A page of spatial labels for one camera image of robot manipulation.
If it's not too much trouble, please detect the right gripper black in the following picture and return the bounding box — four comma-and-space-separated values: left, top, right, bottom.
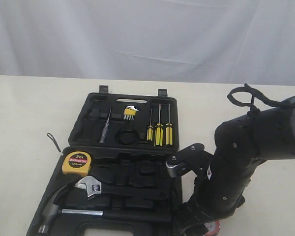
173, 186, 245, 236

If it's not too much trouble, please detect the electrical tape roll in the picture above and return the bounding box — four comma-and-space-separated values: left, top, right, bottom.
204, 221, 221, 236

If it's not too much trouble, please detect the yellow tape measure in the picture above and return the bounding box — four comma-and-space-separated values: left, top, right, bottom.
47, 133, 92, 177

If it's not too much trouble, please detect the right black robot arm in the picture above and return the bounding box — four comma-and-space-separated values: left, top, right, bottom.
166, 96, 295, 236

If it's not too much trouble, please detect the black plastic tool case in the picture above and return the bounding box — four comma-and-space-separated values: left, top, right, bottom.
27, 85, 182, 236

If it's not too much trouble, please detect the right yellow black screwdriver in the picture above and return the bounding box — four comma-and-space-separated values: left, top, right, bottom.
165, 103, 173, 146

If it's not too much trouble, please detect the middle yellow black screwdriver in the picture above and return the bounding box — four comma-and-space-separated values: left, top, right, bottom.
154, 104, 163, 147

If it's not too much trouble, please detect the small yellow black screwdriver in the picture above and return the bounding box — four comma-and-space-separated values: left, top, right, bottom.
147, 108, 153, 141

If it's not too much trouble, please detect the yellow hex key set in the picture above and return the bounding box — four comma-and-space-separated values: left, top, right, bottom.
123, 106, 138, 120

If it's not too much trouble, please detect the adjustable wrench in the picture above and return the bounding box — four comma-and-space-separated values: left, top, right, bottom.
74, 176, 169, 200

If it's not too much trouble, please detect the white backdrop curtain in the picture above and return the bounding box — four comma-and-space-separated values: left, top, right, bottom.
0, 0, 295, 86

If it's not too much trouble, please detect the claw hammer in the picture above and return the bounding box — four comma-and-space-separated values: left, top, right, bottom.
38, 185, 172, 234

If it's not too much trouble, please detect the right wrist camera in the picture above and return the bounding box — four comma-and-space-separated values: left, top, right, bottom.
165, 143, 213, 178

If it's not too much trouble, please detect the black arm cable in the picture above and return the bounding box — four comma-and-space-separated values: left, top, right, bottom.
227, 83, 295, 153

